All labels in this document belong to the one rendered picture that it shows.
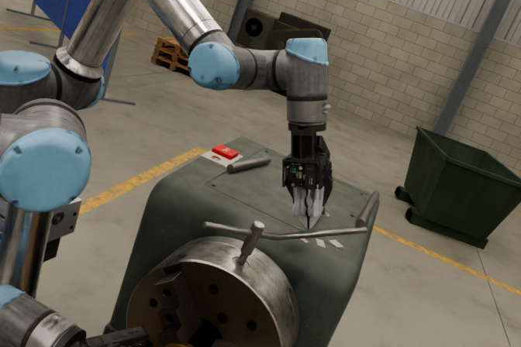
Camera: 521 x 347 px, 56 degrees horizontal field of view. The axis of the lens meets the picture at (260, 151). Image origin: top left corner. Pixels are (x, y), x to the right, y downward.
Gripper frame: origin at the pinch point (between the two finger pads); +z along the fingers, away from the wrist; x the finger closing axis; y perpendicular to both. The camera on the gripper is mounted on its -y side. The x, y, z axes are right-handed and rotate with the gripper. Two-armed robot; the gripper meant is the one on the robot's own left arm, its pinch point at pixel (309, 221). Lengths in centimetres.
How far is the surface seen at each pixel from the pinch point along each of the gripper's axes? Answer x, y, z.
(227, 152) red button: -29.7, -31.4, -6.6
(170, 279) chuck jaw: -20.0, 20.8, 5.4
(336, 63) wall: -152, -975, -13
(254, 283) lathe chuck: -6.4, 15.7, 6.7
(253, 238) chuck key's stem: -6.9, 13.9, -0.8
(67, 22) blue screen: -451, -496, -82
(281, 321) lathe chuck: -1.7, 15.4, 13.4
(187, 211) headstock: -26.1, 1.3, -0.4
